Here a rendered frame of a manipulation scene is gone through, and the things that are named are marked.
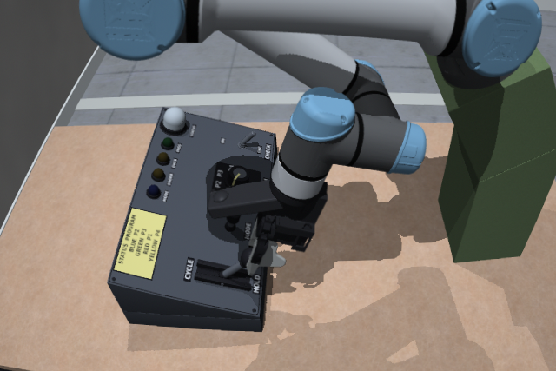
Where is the dark grey control console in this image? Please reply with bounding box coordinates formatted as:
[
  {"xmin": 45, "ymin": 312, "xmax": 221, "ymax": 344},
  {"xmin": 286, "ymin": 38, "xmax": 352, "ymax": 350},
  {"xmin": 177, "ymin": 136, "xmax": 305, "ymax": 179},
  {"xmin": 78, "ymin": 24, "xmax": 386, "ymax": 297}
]
[{"xmin": 107, "ymin": 107, "xmax": 277, "ymax": 332}]

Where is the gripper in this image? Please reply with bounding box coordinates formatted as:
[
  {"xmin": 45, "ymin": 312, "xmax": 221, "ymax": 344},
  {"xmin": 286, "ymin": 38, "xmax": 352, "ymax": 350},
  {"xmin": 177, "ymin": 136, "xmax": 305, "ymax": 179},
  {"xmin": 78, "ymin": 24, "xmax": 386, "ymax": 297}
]
[{"xmin": 246, "ymin": 176, "xmax": 328, "ymax": 276}]

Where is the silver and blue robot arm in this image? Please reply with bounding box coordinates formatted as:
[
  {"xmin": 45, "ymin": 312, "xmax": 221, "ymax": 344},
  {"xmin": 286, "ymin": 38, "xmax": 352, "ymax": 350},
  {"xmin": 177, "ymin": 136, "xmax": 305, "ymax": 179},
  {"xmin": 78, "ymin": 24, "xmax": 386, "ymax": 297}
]
[{"xmin": 79, "ymin": 0, "xmax": 542, "ymax": 219}]

